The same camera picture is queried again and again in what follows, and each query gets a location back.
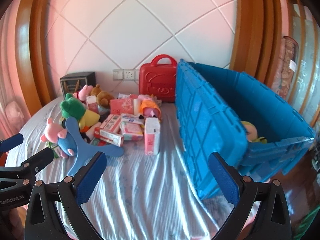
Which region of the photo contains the pink pig plush blue body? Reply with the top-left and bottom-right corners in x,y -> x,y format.
40,118 -> 77,158

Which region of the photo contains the red white medicine box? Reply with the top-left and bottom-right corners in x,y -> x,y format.
94,127 -> 124,147

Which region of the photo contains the green medicine box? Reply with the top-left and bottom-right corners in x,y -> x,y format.
46,141 -> 61,158

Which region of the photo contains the blue three-blade boomerang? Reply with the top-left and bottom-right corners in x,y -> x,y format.
65,117 -> 124,176

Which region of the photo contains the green frog hat duck plush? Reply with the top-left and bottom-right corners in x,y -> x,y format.
60,93 -> 100,132

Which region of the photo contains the black framed gift box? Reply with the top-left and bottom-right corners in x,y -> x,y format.
60,72 -> 97,97

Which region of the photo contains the pink pig plush red dress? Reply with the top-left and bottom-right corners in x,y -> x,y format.
73,85 -> 93,103

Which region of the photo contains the pink carton box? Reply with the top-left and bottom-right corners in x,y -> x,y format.
86,95 -> 99,114

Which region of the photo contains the yellow plush inside crate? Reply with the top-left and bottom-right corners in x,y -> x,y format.
241,121 -> 267,144

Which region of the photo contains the pink white tissue pack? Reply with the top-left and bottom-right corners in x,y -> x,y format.
99,114 -> 121,133

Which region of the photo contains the brown bear plush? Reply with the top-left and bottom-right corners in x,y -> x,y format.
89,85 -> 114,108

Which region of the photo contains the pink striped tissue pack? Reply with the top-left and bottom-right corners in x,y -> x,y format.
120,121 -> 143,141

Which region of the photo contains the pink floral tissue pack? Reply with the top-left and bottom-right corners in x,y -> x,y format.
110,98 -> 134,115

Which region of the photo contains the white blue wipes packet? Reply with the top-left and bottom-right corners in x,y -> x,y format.
120,113 -> 145,125

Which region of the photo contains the blue plastic storage crate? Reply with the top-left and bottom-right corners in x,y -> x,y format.
175,60 -> 315,199

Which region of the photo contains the white paper roll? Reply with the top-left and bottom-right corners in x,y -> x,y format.
133,98 -> 141,115

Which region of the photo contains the standing pink tissue pack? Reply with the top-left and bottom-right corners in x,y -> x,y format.
144,118 -> 161,155

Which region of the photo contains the pig plush orange dress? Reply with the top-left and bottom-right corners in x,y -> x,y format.
138,94 -> 162,119

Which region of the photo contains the red toy suitcase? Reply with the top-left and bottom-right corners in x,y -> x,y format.
139,54 -> 177,103

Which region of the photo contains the white wall socket panel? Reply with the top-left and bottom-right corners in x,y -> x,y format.
112,69 -> 139,81

